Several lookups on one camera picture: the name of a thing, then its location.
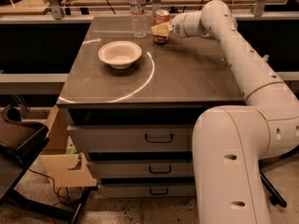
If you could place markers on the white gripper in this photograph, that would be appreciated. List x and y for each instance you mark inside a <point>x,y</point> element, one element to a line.
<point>177,26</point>

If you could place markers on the black floor stand leg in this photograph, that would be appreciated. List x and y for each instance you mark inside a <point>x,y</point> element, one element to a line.
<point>275,198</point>

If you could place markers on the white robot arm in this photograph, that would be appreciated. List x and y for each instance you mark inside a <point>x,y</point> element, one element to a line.
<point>229,141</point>

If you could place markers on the bottom grey drawer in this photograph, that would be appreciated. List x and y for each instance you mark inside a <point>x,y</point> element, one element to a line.
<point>146,190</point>

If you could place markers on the grey drawer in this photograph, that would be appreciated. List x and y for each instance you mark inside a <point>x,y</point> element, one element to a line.
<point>140,169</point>
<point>131,138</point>
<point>146,190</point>

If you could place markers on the cardboard box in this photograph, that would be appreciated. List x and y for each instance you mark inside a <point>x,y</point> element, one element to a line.
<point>67,170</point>

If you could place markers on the orange soda can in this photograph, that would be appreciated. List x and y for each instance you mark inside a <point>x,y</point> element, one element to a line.
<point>160,16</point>

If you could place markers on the grey drawer cabinet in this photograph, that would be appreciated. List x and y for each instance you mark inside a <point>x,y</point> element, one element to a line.
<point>170,85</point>

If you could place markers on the middle grey drawer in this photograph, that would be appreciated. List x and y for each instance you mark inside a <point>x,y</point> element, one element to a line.
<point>140,169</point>

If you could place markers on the top grey drawer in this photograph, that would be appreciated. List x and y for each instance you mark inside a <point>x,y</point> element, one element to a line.
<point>131,138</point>

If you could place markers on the metal railing frame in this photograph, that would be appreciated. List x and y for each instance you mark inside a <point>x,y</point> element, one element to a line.
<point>124,6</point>

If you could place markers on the white foam bowl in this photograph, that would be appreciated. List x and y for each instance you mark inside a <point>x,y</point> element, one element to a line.
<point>120,54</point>

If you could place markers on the clear plastic water bottle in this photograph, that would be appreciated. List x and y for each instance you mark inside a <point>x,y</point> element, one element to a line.
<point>138,10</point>

